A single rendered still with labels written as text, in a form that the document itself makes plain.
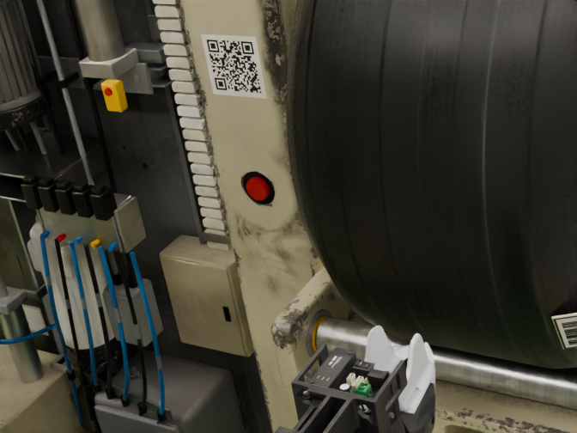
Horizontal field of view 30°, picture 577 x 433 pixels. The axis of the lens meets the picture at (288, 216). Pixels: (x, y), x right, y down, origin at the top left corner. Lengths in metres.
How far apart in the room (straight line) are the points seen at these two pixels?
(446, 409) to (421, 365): 0.34
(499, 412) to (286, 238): 0.33
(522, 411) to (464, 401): 0.07
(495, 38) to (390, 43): 0.09
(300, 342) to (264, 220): 0.16
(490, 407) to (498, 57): 0.47
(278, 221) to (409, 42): 0.45
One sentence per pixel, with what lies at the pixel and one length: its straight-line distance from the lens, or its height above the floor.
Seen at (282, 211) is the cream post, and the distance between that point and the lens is 1.31.
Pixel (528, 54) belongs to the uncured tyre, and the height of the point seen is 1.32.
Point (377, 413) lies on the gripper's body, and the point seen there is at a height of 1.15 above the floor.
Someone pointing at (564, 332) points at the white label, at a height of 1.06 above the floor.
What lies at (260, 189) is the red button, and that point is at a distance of 1.30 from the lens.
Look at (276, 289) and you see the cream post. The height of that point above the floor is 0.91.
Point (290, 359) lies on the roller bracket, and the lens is 1.27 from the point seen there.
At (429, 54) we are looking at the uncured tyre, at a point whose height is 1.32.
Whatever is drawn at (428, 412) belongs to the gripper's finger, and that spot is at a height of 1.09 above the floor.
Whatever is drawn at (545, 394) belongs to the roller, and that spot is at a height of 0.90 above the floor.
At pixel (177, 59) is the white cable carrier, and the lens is 1.31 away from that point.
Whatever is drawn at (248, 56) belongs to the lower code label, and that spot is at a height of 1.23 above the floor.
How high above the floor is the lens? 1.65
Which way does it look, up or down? 29 degrees down
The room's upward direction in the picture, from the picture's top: 10 degrees counter-clockwise
